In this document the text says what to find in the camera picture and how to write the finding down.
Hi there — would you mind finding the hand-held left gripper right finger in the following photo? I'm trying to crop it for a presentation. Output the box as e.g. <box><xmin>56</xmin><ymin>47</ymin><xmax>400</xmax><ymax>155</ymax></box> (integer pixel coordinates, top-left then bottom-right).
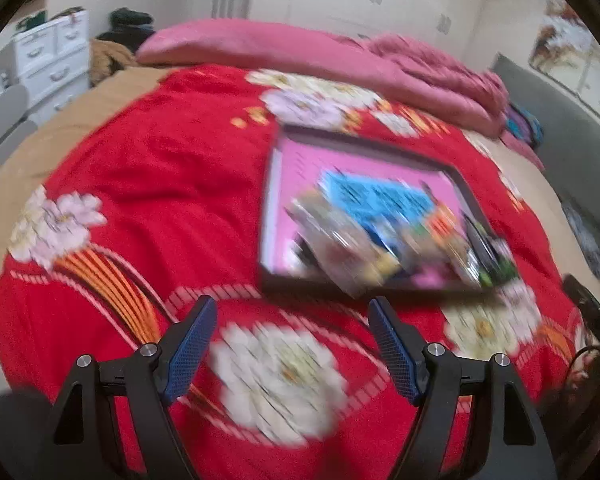
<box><xmin>367</xmin><ymin>296</ymin><xmax>558</xmax><ymax>480</ymax></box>

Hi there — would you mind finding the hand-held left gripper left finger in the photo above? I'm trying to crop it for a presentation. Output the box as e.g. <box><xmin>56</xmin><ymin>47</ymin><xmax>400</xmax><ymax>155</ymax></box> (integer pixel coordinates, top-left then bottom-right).
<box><xmin>47</xmin><ymin>295</ymin><xmax>218</xmax><ymax>480</ymax></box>

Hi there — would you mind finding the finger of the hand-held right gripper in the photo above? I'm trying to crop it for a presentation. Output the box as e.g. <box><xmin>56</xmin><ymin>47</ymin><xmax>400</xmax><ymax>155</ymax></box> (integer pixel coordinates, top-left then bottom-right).
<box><xmin>562</xmin><ymin>273</ymin><xmax>600</xmax><ymax>346</ymax></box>

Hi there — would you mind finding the pile of mixed snacks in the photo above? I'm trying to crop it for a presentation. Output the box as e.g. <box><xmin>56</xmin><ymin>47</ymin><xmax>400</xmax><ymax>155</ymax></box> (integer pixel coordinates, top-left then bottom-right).
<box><xmin>287</xmin><ymin>185</ymin><xmax>518</xmax><ymax>298</ymax></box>

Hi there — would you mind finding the dark shallow tray pink bottom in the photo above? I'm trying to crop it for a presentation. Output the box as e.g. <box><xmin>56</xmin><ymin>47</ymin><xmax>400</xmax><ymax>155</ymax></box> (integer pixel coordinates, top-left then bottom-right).
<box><xmin>257</xmin><ymin>124</ymin><xmax>518</xmax><ymax>298</ymax></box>

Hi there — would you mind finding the grey patterned cloth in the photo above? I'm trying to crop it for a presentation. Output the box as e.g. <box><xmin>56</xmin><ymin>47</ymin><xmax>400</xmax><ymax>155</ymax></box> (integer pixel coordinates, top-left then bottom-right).
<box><xmin>562</xmin><ymin>200</ymin><xmax>600</xmax><ymax>276</ymax></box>

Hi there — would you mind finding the red floral blanket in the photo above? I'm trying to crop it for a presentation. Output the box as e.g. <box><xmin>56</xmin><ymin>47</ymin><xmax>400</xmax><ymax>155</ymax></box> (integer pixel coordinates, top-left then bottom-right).
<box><xmin>0</xmin><ymin>65</ymin><xmax>600</xmax><ymax>480</ymax></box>

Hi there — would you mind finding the multicoloured striped cloth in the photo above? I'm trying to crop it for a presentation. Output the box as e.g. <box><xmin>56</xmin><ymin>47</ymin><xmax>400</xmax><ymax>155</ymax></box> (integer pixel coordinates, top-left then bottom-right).
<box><xmin>502</xmin><ymin>102</ymin><xmax>546</xmax><ymax>148</ymax></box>

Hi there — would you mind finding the grey padded headboard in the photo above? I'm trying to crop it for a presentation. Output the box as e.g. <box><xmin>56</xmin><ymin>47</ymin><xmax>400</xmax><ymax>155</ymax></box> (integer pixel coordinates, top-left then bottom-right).
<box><xmin>490</xmin><ymin>52</ymin><xmax>600</xmax><ymax>171</ymax></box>

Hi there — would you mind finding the crumpled pink blanket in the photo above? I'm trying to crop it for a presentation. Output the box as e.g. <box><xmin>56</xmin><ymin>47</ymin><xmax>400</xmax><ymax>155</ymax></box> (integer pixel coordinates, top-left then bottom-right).
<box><xmin>362</xmin><ymin>34</ymin><xmax>543</xmax><ymax>171</ymax></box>

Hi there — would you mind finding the pink quilt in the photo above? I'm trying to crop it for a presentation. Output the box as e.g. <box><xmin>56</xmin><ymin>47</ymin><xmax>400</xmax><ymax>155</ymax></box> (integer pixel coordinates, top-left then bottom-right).
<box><xmin>136</xmin><ymin>18</ymin><xmax>506</xmax><ymax>136</ymax></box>

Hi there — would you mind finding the white drawer chest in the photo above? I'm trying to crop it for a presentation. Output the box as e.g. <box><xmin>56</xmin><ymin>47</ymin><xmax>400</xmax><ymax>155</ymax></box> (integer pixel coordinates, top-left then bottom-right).
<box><xmin>12</xmin><ymin>10</ymin><xmax>91</xmax><ymax>121</ymax></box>

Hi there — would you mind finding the white wardrobe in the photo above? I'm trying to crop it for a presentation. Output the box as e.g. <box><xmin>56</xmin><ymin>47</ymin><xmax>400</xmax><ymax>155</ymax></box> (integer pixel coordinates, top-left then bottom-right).
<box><xmin>250</xmin><ymin>0</ymin><xmax>491</xmax><ymax>56</ymax></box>

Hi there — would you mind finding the flower tree wall painting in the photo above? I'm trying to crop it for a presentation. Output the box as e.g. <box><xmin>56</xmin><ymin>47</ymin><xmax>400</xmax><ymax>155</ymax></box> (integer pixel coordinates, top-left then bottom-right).
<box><xmin>527</xmin><ymin>0</ymin><xmax>600</xmax><ymax>96</ymax></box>

